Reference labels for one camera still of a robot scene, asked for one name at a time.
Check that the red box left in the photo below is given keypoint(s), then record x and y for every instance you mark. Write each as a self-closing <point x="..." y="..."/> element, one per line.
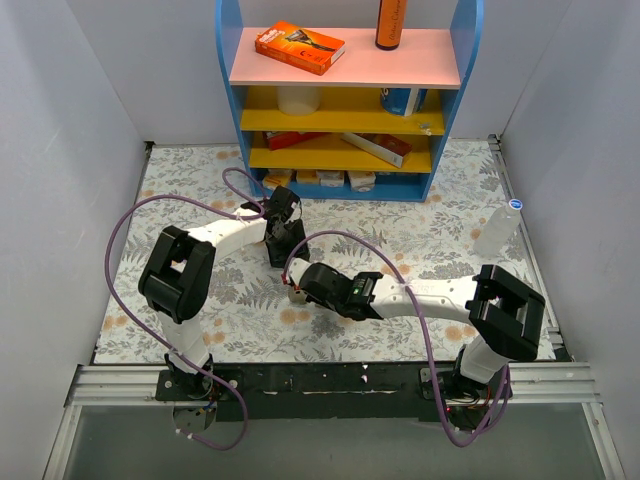
<point x="276" y="140"/>

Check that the yellow soap box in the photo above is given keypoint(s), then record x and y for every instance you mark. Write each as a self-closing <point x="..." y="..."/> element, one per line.
<point x="277" y="178"/>

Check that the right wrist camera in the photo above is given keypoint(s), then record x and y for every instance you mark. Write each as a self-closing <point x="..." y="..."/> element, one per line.
<point x="294" y="271"/>

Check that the clear plastic water bottle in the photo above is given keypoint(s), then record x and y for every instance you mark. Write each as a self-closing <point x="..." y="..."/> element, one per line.
<point x="499" y="228"/>

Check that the grey remote control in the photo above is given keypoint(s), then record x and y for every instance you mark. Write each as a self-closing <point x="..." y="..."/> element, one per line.
<point x="297" y="296"/>

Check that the orange bottle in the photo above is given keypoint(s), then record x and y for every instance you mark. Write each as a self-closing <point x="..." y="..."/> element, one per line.
<point x="390" y="23"/>

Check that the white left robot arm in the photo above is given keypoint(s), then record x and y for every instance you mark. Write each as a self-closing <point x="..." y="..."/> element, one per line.
<point x="176" y="279"/>

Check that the red white long box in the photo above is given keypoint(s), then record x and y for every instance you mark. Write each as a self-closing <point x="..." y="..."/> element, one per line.
<point x="388" y="148"/>

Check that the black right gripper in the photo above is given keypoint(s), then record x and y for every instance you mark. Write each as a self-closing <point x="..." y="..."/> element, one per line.
<point x="298" y="291"/>

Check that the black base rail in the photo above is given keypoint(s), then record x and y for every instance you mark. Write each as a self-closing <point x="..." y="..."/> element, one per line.
<point x="354" y="390"/>

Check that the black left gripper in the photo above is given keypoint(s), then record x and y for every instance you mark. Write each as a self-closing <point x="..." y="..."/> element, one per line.
<point x="285" y="242"/>

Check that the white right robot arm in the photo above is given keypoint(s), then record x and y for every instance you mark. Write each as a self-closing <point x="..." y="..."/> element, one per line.
<point x="506" y="313"/>

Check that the white soap box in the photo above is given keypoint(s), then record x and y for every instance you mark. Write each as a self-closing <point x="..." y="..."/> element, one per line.
<point x="361" y="181"/>

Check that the blue white can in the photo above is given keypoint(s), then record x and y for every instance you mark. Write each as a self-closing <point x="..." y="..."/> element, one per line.
<point x="402" y="102"/>

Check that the white cup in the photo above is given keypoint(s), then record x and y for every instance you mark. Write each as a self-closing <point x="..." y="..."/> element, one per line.
<point x="298" y="100"/>

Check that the blue shelf unit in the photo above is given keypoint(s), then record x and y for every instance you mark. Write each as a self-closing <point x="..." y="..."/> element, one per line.
<point x="439" y="60"/>

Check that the orange razor box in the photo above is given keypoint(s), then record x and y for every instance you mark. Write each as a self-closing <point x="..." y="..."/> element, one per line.
<point x="302" y="48"/>

